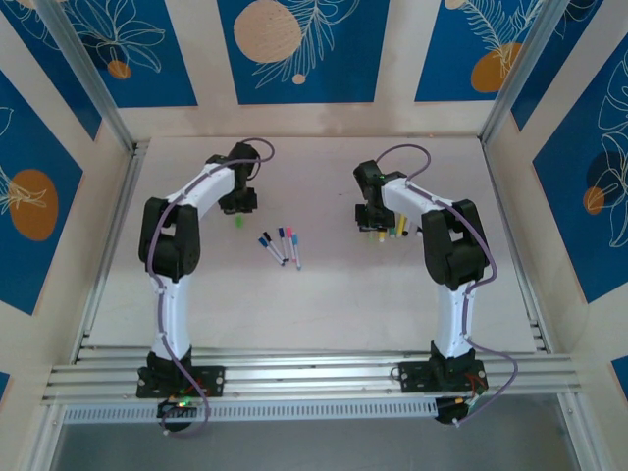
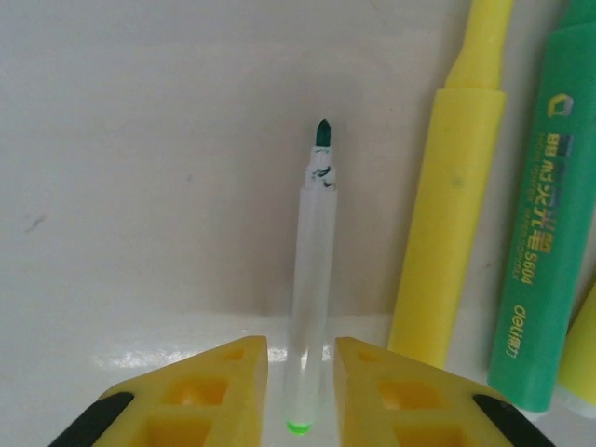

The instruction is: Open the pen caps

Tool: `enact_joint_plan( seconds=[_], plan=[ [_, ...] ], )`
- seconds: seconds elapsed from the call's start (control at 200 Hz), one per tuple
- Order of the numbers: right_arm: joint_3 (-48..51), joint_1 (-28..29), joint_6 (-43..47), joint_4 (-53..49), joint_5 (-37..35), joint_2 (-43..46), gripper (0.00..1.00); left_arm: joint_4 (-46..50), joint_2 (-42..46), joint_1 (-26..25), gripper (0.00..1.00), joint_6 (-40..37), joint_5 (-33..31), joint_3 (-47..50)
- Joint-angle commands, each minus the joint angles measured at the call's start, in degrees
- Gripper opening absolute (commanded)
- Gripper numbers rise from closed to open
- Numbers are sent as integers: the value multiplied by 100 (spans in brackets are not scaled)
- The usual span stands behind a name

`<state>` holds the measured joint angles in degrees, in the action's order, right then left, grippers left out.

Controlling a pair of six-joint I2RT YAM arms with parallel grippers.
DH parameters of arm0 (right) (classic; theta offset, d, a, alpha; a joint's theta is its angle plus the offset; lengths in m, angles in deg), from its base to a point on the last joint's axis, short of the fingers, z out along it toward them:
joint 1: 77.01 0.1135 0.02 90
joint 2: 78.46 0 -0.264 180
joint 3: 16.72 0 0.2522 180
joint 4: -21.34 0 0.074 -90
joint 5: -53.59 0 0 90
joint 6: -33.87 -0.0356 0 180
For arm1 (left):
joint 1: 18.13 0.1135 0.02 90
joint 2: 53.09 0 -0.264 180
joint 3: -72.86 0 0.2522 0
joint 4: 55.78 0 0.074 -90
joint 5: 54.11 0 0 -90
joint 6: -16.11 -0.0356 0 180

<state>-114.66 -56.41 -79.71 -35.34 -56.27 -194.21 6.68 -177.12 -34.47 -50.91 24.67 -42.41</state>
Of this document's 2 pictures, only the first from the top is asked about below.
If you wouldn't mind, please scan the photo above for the black controller circuit board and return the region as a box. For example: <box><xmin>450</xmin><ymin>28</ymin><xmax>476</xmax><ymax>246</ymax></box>
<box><xmin>156</xmin><ymin>396</ymin><xmax>198</xmax><ymax>420</ymax></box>

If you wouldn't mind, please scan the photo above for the aluminium frame leg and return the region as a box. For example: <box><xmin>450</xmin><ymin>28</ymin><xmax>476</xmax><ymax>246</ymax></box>
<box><xmin>28</xmin><ymin>404</ymin><xmax>68</xmax><ymax>471</ymax></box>
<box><xmin>556</xmin><ymin>392</ymin><xmax>593</xmax><ymax>471</ymax></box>

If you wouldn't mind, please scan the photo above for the black cable connector block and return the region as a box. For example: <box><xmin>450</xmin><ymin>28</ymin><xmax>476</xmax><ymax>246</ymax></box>
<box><xmin>434</xmin><ymin>395</ymin><xmax>466</xmax><ymax>427</ymax></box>

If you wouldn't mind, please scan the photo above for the aluminium mounting rail beam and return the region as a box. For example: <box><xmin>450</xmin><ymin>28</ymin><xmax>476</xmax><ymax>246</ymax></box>
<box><xmin>41</xmin><ymin>348</ymin><xmax>585</xmax><ymax>407</ymax></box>

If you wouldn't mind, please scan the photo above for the white slotted cable duct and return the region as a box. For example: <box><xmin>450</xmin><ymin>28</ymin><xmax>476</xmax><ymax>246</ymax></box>
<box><xmin>62</xmin><ymin>397</ymin><xmax>439</xmax><ymax>426</ymax></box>

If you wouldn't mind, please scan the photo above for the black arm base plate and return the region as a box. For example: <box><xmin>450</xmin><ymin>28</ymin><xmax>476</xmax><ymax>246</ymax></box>
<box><xmin>135</xmin><ymin>365</ymin><xmax>227</xmax><ymax>399</ymax></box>
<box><xmin>397</xmin><ymin>360</ymin><xmax>488</xmax><ymax>394</ymax></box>

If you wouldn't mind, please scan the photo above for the aluminium frame post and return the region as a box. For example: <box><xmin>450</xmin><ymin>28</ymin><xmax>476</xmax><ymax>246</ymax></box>
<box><xmin>480</xmin><ymin>0</ymin><xmax>575</xmax><ymax>144</ymax></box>
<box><xmin>36</xmin><ymin>0</ymin><xmax>137</xmax><ymax>154</ymax></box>

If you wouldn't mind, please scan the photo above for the aluminium side rail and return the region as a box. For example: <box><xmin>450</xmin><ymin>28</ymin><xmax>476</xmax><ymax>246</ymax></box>
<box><xmin>73</xmin><ymin>140</ymin><xmax>151</xmax><ymax>364</ymax></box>
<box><xmin>481</xmin><ymin>139</ymin><xmax>550</xmax><ymax>354</ymax></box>

